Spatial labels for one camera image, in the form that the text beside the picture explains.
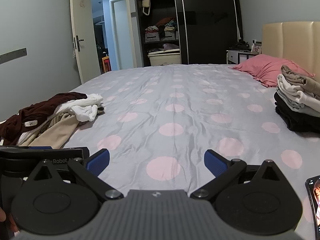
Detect grey wall plate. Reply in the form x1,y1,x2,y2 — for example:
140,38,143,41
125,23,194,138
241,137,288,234
0,48,27,64

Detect pink pillow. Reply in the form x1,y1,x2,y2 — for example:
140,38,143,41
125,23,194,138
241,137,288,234
231,54,315,87

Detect dark maroon shirt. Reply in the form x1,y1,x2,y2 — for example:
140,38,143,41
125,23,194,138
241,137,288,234
1,92,87,146

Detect black folded garment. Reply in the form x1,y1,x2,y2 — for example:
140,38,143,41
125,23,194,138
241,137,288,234
273,92,319,134

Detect tan folded garment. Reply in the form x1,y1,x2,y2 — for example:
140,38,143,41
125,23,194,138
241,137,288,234
280,65,320,96

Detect beige garment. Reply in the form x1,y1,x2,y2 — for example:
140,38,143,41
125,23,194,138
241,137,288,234
17,112,79,149

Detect white folded garment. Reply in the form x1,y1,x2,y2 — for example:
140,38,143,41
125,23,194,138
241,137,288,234
277,74,319,113

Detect white crumpled garment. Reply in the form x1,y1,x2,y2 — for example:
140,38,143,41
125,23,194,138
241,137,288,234
54,94,103,122

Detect white bedroom door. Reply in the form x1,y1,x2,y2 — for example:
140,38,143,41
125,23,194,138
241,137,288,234
70,0,100,83

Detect white nightstand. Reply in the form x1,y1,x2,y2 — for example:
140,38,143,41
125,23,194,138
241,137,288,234
226,50,257,64

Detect cream storage bin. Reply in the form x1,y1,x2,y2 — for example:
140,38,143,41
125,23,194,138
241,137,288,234
148,49,181,66

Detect dark wardrobe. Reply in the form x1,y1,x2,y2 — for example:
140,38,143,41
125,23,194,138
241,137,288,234
136,0,242,66

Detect polka dot bed sheet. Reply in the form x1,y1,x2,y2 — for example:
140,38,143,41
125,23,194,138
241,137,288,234
60,63,320,240

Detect smartphone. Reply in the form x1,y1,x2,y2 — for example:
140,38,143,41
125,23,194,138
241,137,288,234
305,176,320,239

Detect beige padded headboard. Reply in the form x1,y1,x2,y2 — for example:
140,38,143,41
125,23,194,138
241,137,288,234
262,21,320,81

